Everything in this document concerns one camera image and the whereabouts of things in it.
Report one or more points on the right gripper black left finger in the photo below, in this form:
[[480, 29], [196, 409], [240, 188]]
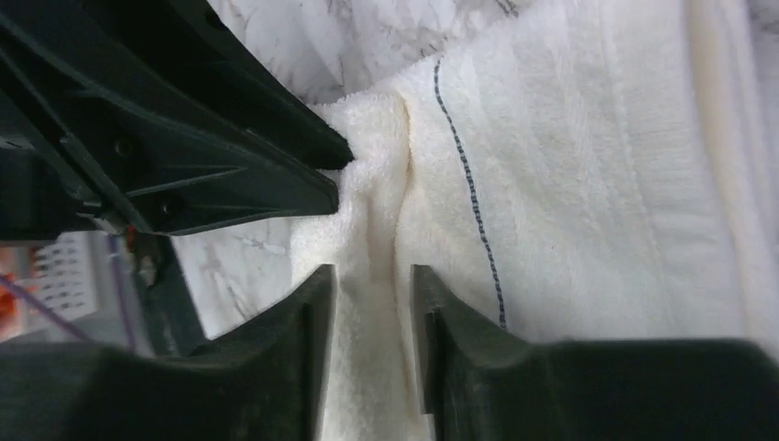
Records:
[[262, 380]]

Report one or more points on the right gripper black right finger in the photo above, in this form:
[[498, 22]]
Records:
[[479, 382]]

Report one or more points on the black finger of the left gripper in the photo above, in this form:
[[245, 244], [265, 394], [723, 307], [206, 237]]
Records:
[[186, 43]]

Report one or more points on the cream white towel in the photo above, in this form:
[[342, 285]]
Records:
[[598, 169]]

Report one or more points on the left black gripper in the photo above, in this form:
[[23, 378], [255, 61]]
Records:
[[93, 139]]

